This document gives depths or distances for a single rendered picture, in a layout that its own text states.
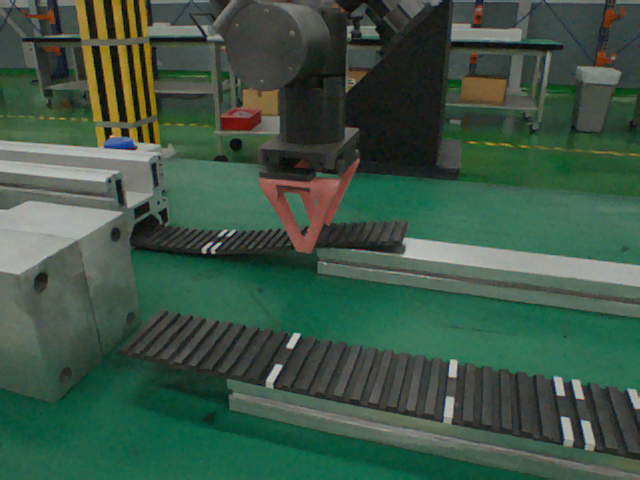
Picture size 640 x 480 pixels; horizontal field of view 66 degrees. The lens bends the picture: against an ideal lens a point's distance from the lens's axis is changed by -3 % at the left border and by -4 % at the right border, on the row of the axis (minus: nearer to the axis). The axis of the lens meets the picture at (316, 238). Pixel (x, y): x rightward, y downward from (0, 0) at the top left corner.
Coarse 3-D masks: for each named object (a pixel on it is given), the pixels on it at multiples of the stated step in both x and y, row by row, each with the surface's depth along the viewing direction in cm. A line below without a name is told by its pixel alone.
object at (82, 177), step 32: (0, 160) 54; (32, 160) 59; (64, 160) 57; (96, 160) 56; (128, 160) 55; (160, 160) 56; (0, 192) 52; (32, 192) 51; (64, 192) 51; (96, 192) 48; (128, 192) 56; (160, 192) 57; (128, 224) 52
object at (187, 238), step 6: (192, 228) 56; (186, 234) 54; (192, 234) 54; (198, 234) 54; (174, 240) 53; (180, 240) 53; (186, 240) 53; (192, 240) 53; (168, 246) 52; (174, 246) 52; (180, 246) 51; (186, 246) 52
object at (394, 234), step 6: (390, 222) 48; (396, 222) 48; (402, 222) 48; (408, 222) 48; (390, 228) 47; (396, 228) 47; (402, 228) 46; (408, 228) 47; (384, 234) 46; (390, 234) 46; (396, 234) 45; (402, 234) 45; (384, 240) 44; (390, 240) 45; (396, 240) 44; (402, 240) 44
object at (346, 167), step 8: (352, 144) 45; (344, 152) 43; (352, 152) 46; (304, 160) 49; (336, 160) 43; (344, 160) 43; (352, 160) 46; (312, 168) 49; (336, 168) 43; (344, 168) 44; (352, 168) 48; (344, 176) 49; (352, 176) 50; (344, 184) 49; (344, 192) 50; (304, 200) 51; (312, 200) 50; (336, 200) 50; (312, 208) 51; (336, 208) 50; (312, 216) 51; (328, 216) 50; (328, 224) 51
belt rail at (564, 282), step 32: (320, 256) 47; (352, 256) 46; (384, 256) 46; (416, 256) 45; (448, 256) 45; (480, 256) 45; (512, 256) 45; (544, 256) 45; (448, 288) 45; (480, 288) 44; (512, 288) 43; (544, 288) 43; (576, 288) 42; (608, 288) 41
